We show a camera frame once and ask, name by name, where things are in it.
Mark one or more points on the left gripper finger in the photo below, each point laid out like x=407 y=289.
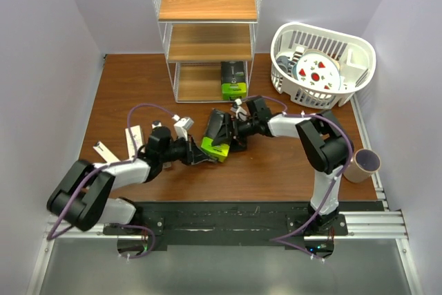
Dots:
x=201 y=157
x=194 y=149

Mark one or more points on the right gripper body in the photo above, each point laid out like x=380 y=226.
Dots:
x=242 y=129

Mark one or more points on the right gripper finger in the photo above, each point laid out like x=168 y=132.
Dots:
x=227 y=123
x=221 y=138

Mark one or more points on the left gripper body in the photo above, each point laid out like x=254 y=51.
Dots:
x=180 y=150

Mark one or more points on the black green razor box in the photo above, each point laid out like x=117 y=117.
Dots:
x=219 y=152
x=233 y=80

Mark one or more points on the narrow silver razor box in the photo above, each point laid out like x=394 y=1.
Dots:
x=155 y=124

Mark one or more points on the silver box with H logo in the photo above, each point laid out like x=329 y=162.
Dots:
x=134 y=140

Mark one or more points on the small silver box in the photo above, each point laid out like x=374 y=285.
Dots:
x=105 y=153

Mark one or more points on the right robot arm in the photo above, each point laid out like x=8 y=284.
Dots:
x=325 y=143

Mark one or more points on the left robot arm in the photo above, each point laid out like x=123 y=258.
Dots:
x=82 y=196

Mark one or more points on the grey item in basket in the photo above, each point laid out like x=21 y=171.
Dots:
x=285 y=64

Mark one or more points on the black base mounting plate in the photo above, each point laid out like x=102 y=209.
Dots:
x=235 y=224

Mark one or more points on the watermelon pattern plate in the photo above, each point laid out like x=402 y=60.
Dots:
x=318 y=70

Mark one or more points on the pink ceramic mug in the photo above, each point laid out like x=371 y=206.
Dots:
x=363 y=164

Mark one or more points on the white plastic dish basket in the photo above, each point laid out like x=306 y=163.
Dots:
x=356 y=57

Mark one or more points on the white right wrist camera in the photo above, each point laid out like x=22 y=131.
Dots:
x=238 y=110

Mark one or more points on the white wire wooden shelf rack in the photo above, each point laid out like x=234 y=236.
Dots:
x=197 y=35

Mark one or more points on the aluminium frame rail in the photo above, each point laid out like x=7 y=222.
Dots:
x=374 y=258

